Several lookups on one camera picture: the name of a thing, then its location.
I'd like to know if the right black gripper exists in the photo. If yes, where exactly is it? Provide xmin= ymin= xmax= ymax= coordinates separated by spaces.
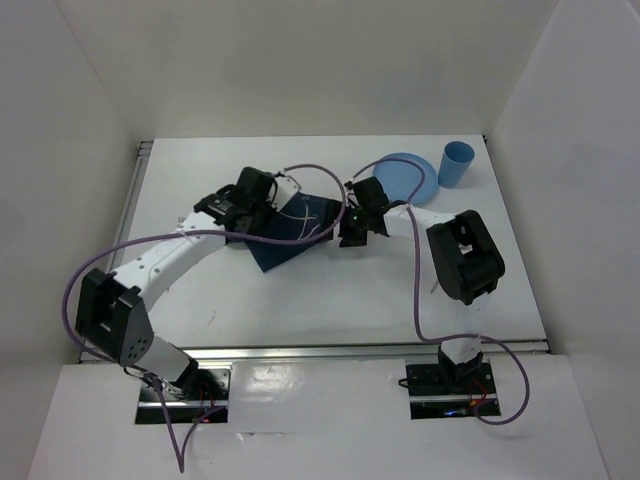
xmin=315 ymin=199 xmax=369 ymax=248

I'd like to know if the dark blue fish placemat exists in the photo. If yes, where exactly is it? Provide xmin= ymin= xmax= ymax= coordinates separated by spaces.
xmin=245 ymin=193 xmax=341 ymax=273

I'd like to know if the light blue plate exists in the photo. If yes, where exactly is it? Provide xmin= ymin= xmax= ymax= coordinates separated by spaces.
xmin=373 ymin=152 xmax=439 ymax=207

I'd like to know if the light blue cup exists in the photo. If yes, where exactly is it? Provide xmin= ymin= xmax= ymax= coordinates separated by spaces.
xmin=438 ymin=141 xmax=475 ymax=189

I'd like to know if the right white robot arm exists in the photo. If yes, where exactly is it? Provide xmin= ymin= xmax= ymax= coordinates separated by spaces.
xmin=339 ymin=177 xmax=505 ymax=392

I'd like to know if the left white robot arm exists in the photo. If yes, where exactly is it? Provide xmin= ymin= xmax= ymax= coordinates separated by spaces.
xmin=75 ymin=167 xmax=300 ymax=399

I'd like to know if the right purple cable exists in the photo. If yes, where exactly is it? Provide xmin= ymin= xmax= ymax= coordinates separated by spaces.
xmin=347 ymin=158 xmax=531 ymax=426

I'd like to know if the purple cable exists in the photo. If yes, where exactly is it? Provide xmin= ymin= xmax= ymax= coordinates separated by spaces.
xmin=60 ymin=163 xmax=349 ymax=474
xmin=347 ymin=158 xmax=531 ymax=426

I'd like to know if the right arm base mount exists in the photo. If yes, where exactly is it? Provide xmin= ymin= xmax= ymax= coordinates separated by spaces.
xmin=397 ymin=362 xmax=501 ymax=420

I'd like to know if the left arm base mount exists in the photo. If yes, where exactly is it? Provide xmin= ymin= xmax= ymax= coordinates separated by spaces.
xmin=124 ymin=363 xmax=232 ymax=425

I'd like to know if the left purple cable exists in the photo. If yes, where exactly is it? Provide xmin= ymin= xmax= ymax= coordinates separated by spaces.
xmin=60 ymin=163 xmax=349 ymax=474

